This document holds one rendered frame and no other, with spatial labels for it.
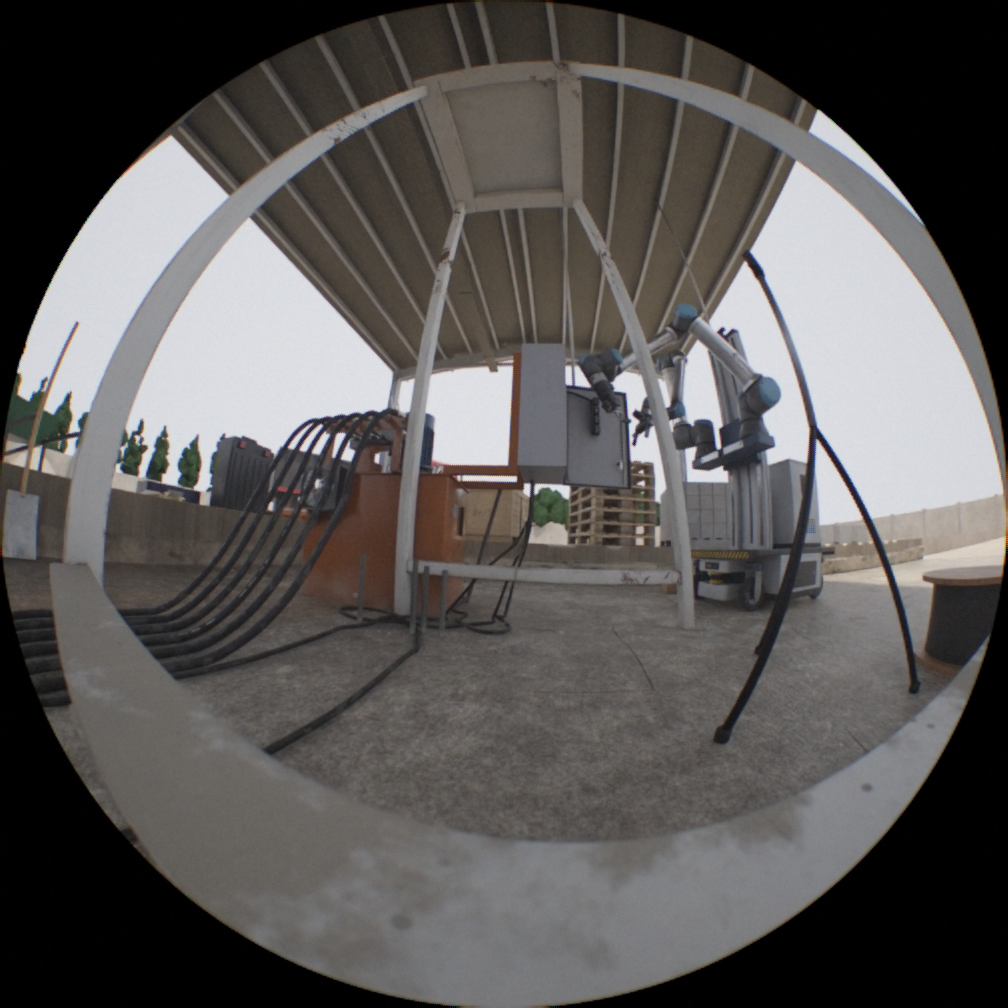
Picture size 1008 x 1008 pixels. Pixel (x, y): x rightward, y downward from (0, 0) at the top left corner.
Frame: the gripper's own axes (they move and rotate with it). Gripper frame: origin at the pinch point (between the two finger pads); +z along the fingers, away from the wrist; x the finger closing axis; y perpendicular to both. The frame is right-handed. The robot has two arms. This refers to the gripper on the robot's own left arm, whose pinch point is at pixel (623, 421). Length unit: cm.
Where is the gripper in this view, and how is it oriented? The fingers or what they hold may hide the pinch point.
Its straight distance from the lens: 152.1
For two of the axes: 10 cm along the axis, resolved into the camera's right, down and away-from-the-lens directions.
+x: 4.9, -3.7, -7.9
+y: -7.9, 2.0, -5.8
